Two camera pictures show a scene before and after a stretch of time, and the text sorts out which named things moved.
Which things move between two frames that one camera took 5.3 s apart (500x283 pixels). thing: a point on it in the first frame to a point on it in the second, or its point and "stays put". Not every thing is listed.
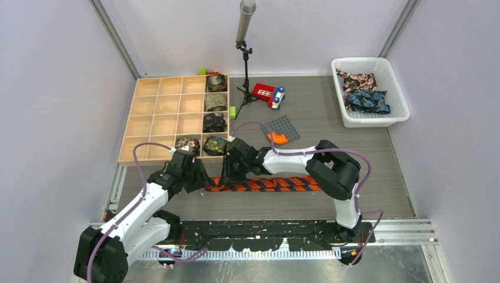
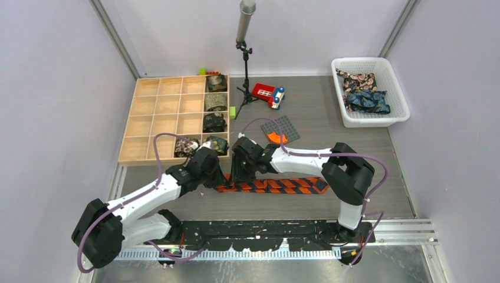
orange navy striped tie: (283, 184) stays put
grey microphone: (247, 8) stays put
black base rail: (263, 235) stays put
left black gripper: (201, 178) to (220, 179)
